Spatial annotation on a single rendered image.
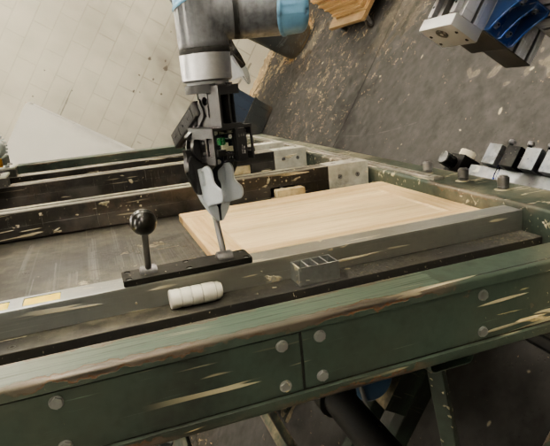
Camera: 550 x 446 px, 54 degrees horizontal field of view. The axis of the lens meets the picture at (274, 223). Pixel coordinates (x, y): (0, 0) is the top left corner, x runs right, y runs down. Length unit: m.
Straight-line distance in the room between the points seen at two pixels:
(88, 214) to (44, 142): 3.57
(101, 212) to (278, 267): 0.64
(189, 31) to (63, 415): 0.52
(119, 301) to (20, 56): 5.62
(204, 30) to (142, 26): 5.62
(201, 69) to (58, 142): 4.17
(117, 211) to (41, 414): 0.84
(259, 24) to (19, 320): 0.54
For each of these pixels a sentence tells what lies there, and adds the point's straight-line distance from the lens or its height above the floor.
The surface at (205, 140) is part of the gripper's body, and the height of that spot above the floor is 1.50.
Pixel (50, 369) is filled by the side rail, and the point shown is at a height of 1.60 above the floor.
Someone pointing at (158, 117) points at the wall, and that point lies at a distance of 6.38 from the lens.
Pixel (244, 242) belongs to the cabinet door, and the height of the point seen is 1.30.
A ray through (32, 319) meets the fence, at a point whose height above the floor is 1.62.
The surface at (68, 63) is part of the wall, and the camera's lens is 6.34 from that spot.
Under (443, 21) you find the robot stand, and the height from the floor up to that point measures 0.99.
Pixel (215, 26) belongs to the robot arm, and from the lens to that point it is 0.81.
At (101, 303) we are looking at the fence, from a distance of 0.84.
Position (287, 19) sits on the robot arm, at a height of 1.47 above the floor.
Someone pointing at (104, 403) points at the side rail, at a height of 1.53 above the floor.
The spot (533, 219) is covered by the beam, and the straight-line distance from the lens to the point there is 1.10.
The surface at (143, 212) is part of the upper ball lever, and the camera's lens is 0.76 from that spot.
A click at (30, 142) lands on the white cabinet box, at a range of 4.95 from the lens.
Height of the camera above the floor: 1.67
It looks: 23 degrees down
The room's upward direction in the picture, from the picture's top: 66 degrees counter-clockwise
